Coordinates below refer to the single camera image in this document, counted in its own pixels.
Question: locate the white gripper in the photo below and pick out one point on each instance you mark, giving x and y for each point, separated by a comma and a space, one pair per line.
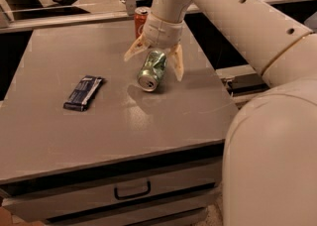
162, 33

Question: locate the crushed green soda can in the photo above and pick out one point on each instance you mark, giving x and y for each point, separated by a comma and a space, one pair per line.
152, 71

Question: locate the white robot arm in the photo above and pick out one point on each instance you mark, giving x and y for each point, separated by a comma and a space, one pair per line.
269, 169

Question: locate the red cola can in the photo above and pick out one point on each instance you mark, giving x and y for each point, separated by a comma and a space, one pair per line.
140, 17

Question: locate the dark blue snack bar wrapper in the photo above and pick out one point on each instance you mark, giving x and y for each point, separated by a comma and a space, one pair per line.
83, 92

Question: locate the grey drawer cabinet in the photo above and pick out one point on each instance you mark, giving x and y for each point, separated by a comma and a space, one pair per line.
60, 166

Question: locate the black drawer handle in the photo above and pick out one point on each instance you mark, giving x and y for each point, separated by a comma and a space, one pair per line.
132, 189

